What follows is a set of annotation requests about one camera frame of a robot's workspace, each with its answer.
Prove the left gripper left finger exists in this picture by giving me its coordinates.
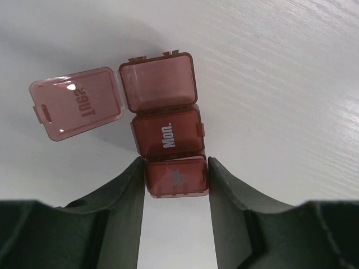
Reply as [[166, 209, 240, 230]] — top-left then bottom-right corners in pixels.
[[1, 158, 145, 268]]

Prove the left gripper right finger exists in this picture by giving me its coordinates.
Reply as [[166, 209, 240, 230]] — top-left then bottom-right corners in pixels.
[[208, 157, 358, 268]]

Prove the red weekly pill organizer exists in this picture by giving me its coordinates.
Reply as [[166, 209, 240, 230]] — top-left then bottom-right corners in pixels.
[[29, 50, 209, 198]]

